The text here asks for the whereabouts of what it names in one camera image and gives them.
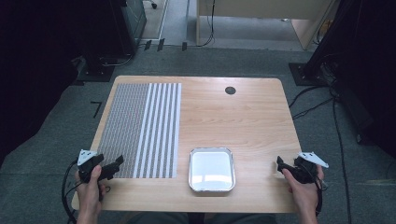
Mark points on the black stand with base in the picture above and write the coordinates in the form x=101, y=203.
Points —
x=323, y=46

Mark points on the silver metal tray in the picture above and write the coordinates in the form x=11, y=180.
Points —
x=211, y=169

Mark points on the black round table grommet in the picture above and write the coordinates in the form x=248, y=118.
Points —
x=230, y=90

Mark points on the black cabinet with base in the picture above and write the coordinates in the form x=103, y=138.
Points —
x=124, y=28

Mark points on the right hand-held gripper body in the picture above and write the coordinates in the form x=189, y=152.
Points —
x=306, y=169

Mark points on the grey striped placemat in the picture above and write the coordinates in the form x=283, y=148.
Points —
x=137, y=130

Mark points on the person's right hand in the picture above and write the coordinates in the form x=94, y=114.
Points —
x=303, y=194

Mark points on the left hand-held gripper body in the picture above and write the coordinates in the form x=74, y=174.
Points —
x=88, y=164

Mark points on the person's left hand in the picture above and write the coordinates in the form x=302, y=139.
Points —
x=88, y=193

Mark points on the black angled tape mark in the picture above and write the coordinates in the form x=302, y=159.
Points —
x=97, y=107

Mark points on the light wooden desk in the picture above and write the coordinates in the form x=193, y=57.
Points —
x=264, y=7

